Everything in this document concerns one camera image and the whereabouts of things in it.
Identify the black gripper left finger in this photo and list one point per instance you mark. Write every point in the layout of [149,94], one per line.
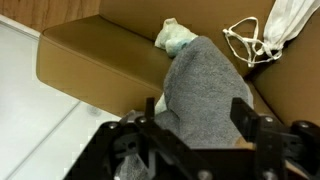
[150,116]

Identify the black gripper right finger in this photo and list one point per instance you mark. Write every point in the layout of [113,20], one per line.
[246,120]

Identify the grey towel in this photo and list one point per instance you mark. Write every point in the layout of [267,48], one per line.
[206,96]

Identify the brown leather couch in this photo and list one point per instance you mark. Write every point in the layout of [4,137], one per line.
[96,63]

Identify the white and green cloth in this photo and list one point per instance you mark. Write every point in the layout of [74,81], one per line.
[173,36]

